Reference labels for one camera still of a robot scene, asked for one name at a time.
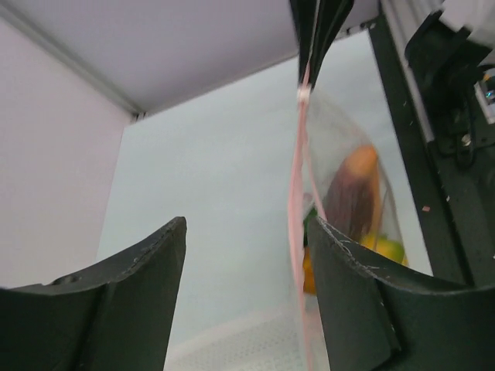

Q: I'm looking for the papaya slice with red flesh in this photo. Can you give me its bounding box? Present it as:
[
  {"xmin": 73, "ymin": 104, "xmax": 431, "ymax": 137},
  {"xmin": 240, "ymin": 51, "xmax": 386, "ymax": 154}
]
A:
[{"xmin": 323, "ymin": 145, "xmax": 381, "ymax": 242}]

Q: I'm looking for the yellow green mango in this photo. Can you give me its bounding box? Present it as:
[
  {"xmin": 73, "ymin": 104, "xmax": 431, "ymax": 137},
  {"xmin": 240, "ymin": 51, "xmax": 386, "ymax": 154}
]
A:
[{"xmin": 360, "ymin": 234, "xmax": 408, "ymax": 267}]

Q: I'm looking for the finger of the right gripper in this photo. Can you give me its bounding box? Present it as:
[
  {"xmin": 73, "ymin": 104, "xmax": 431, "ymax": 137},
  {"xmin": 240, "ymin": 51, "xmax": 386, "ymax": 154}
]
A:
[
  {"xmin": 289, "ymin": 0, "xmax": 319, "ymax": 85},
  {"xmin": 309, "ymin": 0, "xmax": 354, "ymax": 88}
]

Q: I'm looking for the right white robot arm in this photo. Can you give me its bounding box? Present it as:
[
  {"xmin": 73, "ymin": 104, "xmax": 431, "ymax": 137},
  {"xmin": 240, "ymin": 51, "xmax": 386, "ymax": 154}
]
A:
[{"xmin": 289, "ymin": 1, "xmax": 494, "ymax": 88}]

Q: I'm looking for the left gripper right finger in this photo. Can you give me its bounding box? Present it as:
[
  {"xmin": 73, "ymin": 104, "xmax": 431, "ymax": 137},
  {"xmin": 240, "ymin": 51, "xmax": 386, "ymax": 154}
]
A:
[{"xmin": 308, "ymin": 218, "xmax": 494, "ymax": 370}]

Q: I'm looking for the white plastic basket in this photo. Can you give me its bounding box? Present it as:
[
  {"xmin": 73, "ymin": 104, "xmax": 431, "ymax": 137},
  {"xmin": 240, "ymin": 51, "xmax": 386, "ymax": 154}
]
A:
[{"xmin": 164, "ymin": 307, "xmax": 330, "ymax": 371}]

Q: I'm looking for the clear zip top bag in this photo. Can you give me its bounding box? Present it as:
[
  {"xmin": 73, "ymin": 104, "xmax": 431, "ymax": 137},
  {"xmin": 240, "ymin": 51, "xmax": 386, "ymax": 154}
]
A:
[{"xmin": 288, "ymin": 66, "xmax": 408, "ymax": 370}]

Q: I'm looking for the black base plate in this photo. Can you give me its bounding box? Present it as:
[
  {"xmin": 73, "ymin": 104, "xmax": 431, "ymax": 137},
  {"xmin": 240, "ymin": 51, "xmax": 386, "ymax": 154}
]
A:
[{"xmin": 370, "ymin": 15, "xmax": 494, "ymax": 286}]

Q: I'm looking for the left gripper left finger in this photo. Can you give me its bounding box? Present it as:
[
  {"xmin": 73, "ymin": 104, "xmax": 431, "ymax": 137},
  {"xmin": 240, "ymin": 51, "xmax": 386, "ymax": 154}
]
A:
[{"xmin": 1, "ymin": 216, "xmax": 187, "ymax": 370}]

